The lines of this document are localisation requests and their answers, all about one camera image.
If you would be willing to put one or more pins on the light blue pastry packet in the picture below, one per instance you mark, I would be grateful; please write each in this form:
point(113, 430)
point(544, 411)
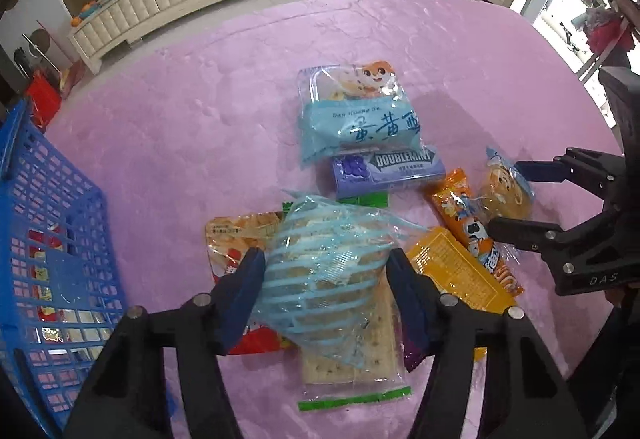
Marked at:
point(350, 129)

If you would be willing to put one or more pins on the blue striped cracker packet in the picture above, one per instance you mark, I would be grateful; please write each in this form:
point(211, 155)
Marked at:
point(320, 269)

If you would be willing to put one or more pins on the red bag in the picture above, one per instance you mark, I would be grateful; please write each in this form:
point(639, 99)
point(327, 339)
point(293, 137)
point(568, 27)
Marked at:
point(42, 96)

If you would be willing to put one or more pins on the red hanging garment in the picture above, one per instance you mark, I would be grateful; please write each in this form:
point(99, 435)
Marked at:
point(607, 36)

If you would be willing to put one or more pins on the blue plastic basket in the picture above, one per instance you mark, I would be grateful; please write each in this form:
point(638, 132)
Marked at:
point(85, 219)

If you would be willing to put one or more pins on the purple snack packet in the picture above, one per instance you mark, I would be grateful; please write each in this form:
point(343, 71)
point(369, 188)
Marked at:
point(415, 359)

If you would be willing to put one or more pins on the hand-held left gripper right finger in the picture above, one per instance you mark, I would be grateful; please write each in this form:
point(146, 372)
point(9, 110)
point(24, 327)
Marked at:
point(406, 291)

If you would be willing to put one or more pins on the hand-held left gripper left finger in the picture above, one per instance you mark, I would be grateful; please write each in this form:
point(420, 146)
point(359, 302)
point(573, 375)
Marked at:
point(245, 291)

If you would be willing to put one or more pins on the purple chewing gum box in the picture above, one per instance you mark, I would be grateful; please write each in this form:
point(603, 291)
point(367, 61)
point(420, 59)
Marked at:
point(390, 169)

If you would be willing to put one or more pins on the clear cracker packet green seal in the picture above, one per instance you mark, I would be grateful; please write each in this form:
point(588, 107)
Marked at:
point(350, 369)

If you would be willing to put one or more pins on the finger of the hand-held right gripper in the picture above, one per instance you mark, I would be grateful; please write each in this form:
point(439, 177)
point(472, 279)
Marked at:
point(535, 171)
point(515, 230)

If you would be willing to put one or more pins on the clear squirrel print packet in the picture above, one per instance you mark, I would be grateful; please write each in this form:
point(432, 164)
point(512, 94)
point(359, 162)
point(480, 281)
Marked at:
point(350, 81)

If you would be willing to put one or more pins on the blue dish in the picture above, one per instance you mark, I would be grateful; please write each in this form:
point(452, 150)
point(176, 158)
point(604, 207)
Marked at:
point(87, 12)

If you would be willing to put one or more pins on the round cake packet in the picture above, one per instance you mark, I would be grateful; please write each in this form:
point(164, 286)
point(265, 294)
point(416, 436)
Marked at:
point(505, 194)

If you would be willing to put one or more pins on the orange red snack packet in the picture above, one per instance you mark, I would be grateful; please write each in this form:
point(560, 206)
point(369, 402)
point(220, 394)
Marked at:
point(225, 244)

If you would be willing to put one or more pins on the orange cartoon snack bar packet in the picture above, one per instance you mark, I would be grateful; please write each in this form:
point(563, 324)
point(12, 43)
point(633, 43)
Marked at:
point(460, 214)

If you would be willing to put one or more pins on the yellow orange flat packet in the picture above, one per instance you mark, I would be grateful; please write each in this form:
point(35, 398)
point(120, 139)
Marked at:
point(450, 264)

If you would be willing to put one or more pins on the pink broom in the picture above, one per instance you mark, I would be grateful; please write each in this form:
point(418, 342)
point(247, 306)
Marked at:
point(74, 78)

